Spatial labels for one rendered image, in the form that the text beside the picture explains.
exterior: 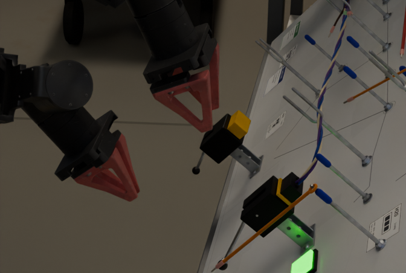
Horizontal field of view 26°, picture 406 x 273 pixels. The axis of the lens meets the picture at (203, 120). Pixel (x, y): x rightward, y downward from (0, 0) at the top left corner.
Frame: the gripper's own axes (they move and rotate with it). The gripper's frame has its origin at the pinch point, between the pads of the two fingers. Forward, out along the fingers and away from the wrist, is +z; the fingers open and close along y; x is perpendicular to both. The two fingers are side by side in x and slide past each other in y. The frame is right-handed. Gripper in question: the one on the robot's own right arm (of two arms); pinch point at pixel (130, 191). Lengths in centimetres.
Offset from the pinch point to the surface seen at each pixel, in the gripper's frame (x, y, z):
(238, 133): -2.0, 31.6, 13.4
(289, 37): -2, 84, 21
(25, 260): 116, 108, 43
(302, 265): -15.3, -6.7, 17.0
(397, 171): -29.7, -0.1, 15.5
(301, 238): -14.7, -1.1, 16.9
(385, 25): -28, 46, 16
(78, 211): 108, 134, 48
